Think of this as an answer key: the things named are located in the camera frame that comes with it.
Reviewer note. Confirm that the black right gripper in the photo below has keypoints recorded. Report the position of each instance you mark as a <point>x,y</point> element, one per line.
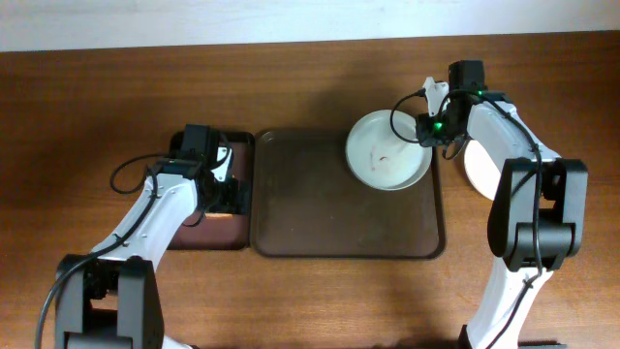
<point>424,136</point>

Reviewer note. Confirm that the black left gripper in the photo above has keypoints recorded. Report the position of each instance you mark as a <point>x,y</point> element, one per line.
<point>230,204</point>

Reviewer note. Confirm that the white plate front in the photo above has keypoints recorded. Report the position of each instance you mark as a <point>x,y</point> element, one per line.
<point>482,173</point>

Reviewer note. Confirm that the white plate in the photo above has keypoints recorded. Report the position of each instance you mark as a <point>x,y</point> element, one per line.
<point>381,160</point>
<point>482,173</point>

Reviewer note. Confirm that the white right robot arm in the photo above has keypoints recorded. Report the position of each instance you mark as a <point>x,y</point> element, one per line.
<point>537,215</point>

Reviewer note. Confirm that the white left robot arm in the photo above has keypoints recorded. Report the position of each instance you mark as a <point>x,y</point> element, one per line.
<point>109,298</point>

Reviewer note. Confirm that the small brown tray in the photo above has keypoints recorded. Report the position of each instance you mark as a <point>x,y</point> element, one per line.
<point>221,231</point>

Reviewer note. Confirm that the large dark brown tray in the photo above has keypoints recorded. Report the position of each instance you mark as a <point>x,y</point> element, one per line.
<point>307,203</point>

